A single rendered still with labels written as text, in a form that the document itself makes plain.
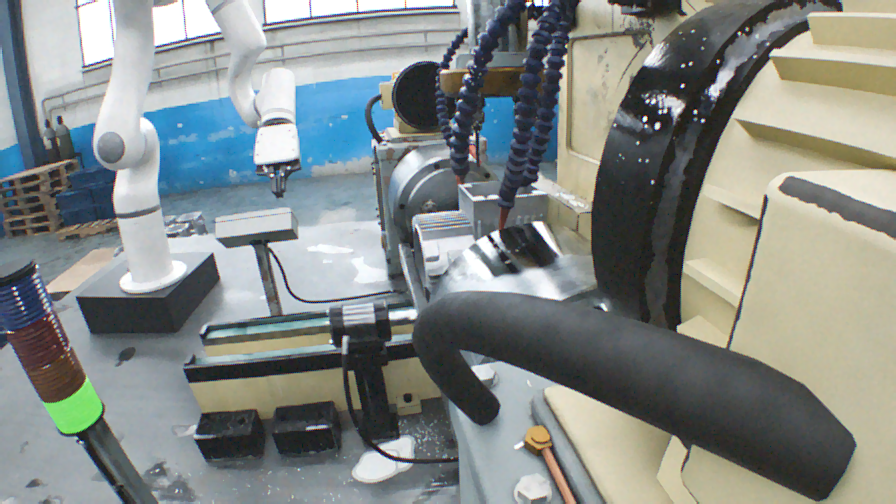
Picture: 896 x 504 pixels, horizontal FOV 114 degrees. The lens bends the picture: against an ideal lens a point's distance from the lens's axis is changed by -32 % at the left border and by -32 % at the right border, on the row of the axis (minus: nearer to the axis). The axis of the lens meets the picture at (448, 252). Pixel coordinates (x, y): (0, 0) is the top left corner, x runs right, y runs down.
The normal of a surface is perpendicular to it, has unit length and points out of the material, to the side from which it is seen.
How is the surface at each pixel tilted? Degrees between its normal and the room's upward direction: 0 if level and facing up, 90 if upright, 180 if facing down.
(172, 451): 0
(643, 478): 0
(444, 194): 90
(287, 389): 90
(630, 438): 0
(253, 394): 90
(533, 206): 90
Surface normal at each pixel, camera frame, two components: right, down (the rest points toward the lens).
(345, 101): 0.08, 0.40
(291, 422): -0.04, -0.92
